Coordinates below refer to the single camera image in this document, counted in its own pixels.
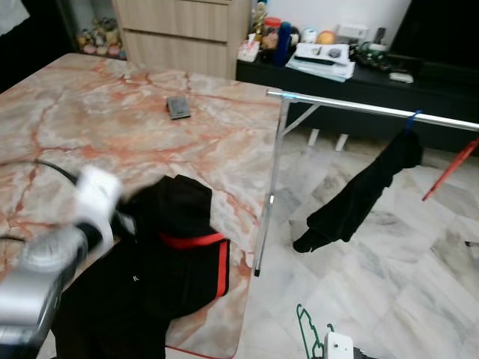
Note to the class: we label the pink tissue box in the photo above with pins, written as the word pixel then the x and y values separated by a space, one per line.
pixel 248 52

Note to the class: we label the red-edged marble table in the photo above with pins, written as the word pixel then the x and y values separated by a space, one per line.
pixel 112 112

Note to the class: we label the red-lidded jar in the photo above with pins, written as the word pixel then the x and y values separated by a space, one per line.
pixel 271 26

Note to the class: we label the black TV console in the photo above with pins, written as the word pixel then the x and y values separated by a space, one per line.
pixel 352 123

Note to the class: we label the figurine display shelf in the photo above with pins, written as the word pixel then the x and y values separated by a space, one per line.
pixel 97 37

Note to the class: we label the green hanger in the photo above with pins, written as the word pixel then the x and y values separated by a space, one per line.
pixel 301 321

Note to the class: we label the red hanger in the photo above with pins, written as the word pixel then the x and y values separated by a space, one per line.
pixel 449 171

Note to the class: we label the orange ball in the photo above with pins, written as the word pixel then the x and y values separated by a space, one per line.
pixel 326 37

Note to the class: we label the small white device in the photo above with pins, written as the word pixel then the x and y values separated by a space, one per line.
pixel 401 77

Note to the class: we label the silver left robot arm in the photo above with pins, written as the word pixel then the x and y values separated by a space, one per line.
pixel 37 277

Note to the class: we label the white round toy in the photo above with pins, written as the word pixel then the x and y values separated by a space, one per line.
pixel 309 35

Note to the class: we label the small dark square pad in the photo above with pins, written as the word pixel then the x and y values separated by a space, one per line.
pixel 178 108

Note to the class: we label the blue hanger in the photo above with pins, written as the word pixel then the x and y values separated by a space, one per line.
pixel 410 120

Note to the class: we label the plain black shirt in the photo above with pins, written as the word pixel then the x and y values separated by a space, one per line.
pixel 359 194

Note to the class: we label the light wooden cabinet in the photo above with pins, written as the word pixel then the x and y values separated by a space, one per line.
pixel 179 37

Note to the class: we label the gold trophy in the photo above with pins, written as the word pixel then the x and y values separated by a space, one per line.
pixel 260 15

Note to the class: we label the black television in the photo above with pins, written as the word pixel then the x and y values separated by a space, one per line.
pixel 441 30

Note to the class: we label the steel clothes rack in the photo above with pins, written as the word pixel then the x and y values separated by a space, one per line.
pixel 337 102

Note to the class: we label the white document stack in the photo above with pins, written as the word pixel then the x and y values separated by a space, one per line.
pixel 322 72

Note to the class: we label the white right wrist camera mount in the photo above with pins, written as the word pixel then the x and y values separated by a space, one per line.
pixel 338 348

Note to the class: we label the blue bottle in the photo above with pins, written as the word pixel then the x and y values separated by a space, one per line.
pixel 282 45

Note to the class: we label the black garment with red trim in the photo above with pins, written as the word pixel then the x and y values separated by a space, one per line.
pixel 135 299

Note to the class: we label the cluster of black remotes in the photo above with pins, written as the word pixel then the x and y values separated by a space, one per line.
pixel 370 56

